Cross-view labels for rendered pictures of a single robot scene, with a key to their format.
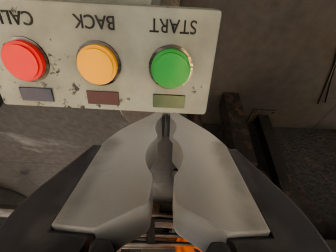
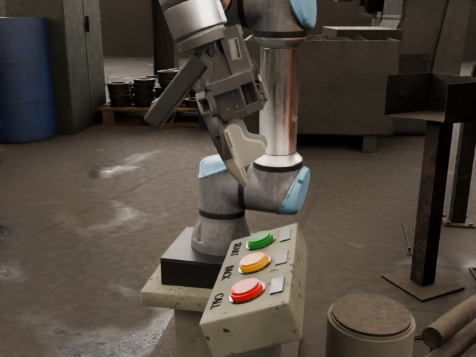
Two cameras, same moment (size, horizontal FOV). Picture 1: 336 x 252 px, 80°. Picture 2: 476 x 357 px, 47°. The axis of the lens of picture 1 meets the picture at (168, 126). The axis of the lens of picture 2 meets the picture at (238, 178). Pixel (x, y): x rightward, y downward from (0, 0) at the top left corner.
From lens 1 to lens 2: 76 cm
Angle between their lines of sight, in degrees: 85
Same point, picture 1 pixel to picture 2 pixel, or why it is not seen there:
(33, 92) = (275, 286)
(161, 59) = (251, 240)
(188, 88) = (275, 233)
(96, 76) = (258, 256)
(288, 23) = not seen: outside the picture
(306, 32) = not seen: outside the picture
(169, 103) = (287, 234)
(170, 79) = (263, 234)
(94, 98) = (281, 260)
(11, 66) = (246, 288)
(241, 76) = not seen: outside the picture
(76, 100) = (284, 268)
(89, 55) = (244, 261)
